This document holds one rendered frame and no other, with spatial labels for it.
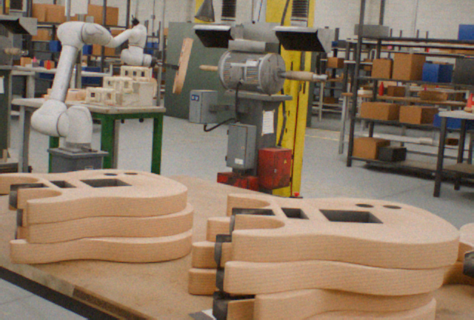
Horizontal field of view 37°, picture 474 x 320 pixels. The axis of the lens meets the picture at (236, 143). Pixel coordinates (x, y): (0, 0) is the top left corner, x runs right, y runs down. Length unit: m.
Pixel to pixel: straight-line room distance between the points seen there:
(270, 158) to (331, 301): 3.14
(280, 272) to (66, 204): 0.56
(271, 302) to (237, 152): 3.25
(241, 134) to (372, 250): 3.19
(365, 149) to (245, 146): 5.14
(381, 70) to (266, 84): 5.01
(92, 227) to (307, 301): 0.59
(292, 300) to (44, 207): 0.60
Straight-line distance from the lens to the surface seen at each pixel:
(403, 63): 9.04
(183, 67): 4.99
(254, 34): 4.60
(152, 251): 1.56
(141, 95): 5.23
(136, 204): 1.58
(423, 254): 1.20
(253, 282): 1.12
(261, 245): 1.13
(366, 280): 1.18
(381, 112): 9.20
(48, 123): 4.49
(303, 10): 4.38
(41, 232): 1.52
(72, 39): 4.67
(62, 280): 1.45
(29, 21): 6.27
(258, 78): 4.33
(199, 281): 1.37
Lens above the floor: 1.36
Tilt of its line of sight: 7 degrees down
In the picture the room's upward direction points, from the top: 4 degrees clockwise
